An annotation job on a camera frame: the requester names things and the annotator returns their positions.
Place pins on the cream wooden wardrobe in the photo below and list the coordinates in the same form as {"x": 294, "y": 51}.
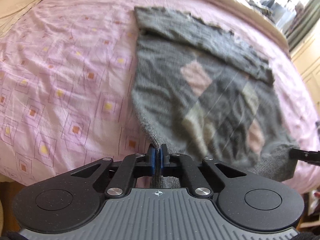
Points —
{"x": 306, "y": 60}

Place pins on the pink patterned bed sheet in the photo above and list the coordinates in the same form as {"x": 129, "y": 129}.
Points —
{"x": 67, "y": 71}

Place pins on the green striped curtain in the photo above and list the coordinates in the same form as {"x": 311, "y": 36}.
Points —
{"x": 305, "y": 19}

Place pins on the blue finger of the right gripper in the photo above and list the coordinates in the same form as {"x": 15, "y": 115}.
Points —
{"x": 310, "y": 157}

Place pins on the grey argyle knit sweater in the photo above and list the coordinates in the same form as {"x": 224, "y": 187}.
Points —
{"x": 205, "y": 93}

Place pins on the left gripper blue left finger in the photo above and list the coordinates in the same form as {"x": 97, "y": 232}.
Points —
{"x": 124, "y": 174}

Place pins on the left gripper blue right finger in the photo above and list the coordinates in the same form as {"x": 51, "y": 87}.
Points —
{"x": 187, "y": 171}

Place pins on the dark clothes pile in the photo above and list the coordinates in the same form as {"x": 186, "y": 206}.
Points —
{"x": 265, "y": 7}

